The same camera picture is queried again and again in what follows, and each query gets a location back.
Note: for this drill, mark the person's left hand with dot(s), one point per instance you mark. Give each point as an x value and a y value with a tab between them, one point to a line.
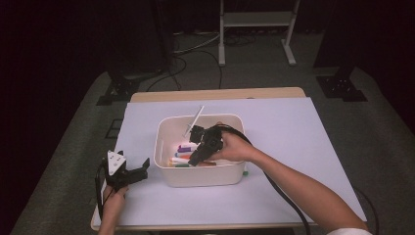
115	199

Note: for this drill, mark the orange marker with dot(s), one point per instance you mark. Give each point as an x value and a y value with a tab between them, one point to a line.
183	156

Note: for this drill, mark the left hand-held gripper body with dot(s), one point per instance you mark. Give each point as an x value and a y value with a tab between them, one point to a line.
115	164

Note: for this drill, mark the light green marker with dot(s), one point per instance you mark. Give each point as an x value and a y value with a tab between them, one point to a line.
245	173

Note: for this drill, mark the wooden table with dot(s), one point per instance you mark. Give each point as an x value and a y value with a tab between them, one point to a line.
215	94

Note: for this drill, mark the purple marker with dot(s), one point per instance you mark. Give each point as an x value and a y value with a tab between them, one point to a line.
184	150

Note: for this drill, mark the person's white shirt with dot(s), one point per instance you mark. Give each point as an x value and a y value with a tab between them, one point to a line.
349	232

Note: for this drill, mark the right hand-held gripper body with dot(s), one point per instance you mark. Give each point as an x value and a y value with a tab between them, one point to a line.
210	140

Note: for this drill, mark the person's right hand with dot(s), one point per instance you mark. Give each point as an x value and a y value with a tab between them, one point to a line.
236	150

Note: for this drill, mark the white metal stand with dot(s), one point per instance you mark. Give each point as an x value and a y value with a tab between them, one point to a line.
257	19

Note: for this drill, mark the brown marker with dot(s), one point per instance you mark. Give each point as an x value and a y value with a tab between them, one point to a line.
209	164

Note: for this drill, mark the black square floor frame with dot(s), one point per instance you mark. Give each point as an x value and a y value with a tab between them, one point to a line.
113	129

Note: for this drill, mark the dark green marker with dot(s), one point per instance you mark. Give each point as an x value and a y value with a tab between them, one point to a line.
181	165

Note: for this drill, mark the black stand base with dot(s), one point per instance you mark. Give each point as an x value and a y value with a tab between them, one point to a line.
341	86
120	86

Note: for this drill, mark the white plastic storage bin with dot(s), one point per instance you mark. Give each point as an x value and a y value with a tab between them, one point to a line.
202	178

